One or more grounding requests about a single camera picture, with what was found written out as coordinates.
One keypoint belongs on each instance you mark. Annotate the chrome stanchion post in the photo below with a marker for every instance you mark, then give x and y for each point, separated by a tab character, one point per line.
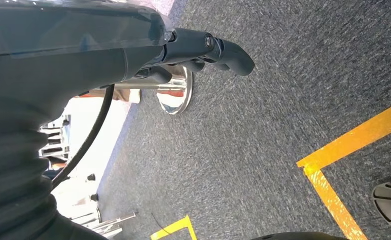
174	99

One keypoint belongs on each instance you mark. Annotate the grey robot foot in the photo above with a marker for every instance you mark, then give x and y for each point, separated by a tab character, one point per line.
387	202

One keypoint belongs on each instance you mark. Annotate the stainless steel workbench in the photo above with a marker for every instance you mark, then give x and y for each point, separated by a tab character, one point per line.
109	223

